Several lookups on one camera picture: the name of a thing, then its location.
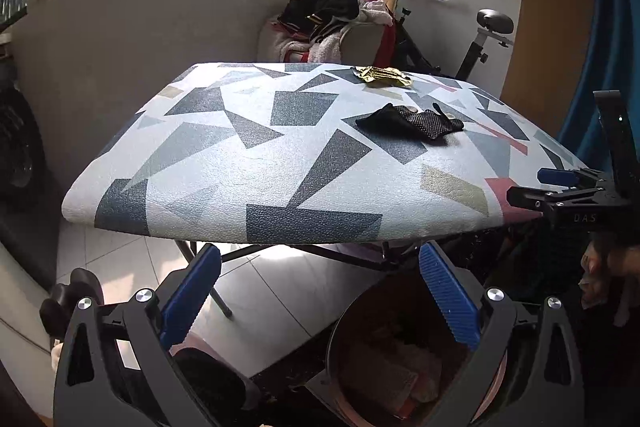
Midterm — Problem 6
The brown round trash bin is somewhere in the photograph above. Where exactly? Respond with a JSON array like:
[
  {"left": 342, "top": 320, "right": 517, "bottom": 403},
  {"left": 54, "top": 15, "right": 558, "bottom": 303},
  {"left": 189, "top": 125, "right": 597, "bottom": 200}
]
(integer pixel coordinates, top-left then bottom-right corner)
[{"left": 325, "top": 274, "right": 509, "bottom": 427}]

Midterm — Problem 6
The geometric patterned folding table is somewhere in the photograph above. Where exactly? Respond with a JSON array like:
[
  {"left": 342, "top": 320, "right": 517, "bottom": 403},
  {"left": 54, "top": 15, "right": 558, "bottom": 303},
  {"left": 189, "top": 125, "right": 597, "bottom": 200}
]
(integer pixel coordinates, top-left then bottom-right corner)
[{"left": 61, "top": 62, "right": 601, "bottom": 319}]

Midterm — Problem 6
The blue curtain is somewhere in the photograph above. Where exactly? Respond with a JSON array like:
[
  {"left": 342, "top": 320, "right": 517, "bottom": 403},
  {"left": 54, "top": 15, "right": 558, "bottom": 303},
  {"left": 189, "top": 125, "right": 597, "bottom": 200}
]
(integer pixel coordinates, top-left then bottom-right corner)
[{"left": 557, "top": 0, "right": 640, "bottom": 188}]

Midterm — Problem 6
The black knobbed object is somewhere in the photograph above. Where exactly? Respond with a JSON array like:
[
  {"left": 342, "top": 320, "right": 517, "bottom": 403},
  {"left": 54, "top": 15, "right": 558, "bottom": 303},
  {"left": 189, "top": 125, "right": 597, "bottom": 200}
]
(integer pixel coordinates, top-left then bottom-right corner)
[{"left": 40, "top": 268, "right": 107, "bottom": 339}]

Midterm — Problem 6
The brown wooden board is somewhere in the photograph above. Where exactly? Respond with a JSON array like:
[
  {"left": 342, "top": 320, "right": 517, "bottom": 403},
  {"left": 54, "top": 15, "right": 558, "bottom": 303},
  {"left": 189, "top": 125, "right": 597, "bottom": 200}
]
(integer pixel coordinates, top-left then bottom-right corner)
[{"left": 500, "top": 0, "right": 601, "bottom": 142}]

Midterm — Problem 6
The black dotted glove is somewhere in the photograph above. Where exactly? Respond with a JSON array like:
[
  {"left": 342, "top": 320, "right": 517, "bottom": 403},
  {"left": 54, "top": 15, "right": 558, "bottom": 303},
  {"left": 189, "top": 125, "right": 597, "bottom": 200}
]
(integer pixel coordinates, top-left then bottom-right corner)
[{"left": 355, "top": 103, "right": 466, "bottom": 146}]

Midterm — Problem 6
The gold foil wrapper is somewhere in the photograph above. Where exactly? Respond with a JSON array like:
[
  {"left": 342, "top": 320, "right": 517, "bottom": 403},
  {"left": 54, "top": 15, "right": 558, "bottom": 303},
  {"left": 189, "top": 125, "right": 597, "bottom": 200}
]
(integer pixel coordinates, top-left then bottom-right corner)
[{"left": 350, "top": 65, "right": 414, "bottom": 88}]

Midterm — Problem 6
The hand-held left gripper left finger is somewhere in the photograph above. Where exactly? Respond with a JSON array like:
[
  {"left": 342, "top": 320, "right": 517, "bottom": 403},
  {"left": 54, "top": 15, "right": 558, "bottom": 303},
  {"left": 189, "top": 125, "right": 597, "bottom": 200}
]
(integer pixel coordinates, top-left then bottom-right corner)
[{"left": 52, "top": 243, "right": 223, "bottom": 427}]

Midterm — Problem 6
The black exercise bike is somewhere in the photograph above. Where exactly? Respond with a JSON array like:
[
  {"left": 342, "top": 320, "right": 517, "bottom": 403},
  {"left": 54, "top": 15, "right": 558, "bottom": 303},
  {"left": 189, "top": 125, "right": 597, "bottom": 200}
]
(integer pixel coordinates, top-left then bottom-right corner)
[{"left": 364, "top": 0, "right": 516, "bottom": 80}]

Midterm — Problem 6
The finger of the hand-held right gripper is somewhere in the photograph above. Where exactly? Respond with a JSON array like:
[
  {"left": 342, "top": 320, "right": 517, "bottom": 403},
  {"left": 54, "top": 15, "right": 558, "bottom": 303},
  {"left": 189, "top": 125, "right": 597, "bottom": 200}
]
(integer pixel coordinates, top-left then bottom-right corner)
[
  {"left": 537, "top": 167, "right": 603, "bottom": 188},
  {"left": 506, "top": 185, "right": 568, "bottom": 214}
]

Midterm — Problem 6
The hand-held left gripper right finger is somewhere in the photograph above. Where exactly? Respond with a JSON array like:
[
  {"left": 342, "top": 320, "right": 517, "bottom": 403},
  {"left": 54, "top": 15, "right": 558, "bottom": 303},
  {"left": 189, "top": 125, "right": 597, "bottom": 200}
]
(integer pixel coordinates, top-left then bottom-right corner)
[{"left": 417, "top": 241, "right": 586, "bottom": 427}]

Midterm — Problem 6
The grey washing machine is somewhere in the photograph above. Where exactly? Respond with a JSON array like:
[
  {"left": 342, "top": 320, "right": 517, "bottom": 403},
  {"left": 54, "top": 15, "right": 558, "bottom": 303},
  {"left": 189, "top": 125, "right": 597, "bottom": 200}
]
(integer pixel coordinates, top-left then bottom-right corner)
[{"left": 0, "top": 32, "right": 65, "bottom": 279}]

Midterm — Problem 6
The pile of clothes on chair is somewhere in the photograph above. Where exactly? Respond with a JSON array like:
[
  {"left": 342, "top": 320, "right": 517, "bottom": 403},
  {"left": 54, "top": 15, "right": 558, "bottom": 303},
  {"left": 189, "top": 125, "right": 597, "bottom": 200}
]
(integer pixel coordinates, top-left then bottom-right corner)
[{"left": 257, "top": 0, "right": 402, "bottom": 66}]

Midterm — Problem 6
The person's right hand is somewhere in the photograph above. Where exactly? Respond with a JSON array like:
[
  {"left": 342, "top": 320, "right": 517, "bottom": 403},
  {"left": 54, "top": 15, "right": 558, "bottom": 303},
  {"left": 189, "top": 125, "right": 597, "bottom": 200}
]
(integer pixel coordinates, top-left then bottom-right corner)
[{"left": 580, "top": 238, "right": 640, "bottom": 310}]

